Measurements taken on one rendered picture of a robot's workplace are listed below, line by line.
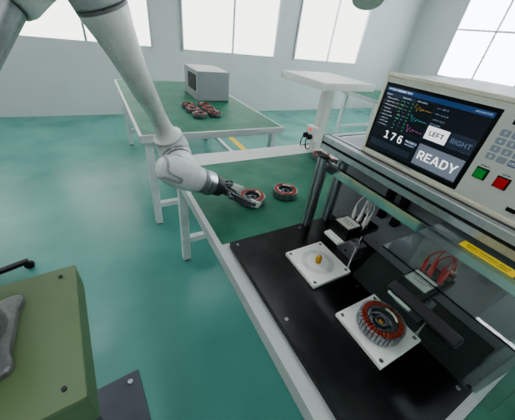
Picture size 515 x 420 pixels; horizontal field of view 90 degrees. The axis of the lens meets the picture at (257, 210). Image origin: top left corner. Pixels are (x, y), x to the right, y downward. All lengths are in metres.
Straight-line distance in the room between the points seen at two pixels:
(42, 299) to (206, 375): 0.92
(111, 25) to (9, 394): 0.67
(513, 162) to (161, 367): 1.47
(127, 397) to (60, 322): 0.84
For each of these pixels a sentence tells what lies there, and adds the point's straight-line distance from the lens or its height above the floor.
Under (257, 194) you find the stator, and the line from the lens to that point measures 1.14.
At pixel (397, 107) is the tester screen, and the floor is 1.25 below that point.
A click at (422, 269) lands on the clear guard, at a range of 0.53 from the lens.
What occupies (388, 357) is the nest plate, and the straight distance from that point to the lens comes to 0.75.
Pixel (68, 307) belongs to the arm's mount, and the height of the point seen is 0.83.
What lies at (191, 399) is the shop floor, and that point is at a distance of 1.45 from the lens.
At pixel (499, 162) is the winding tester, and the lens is 0.67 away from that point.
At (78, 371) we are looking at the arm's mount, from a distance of 0.62.
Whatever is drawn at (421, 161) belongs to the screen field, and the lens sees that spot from 0.73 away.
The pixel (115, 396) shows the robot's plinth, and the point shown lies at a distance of 1.50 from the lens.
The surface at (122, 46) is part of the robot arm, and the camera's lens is 0.69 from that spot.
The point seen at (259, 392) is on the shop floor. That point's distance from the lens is 1.46.
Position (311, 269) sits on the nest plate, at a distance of 0.83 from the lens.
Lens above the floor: 1.37
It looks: 35 degrees down
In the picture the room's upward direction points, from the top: 8 degrees clockwise
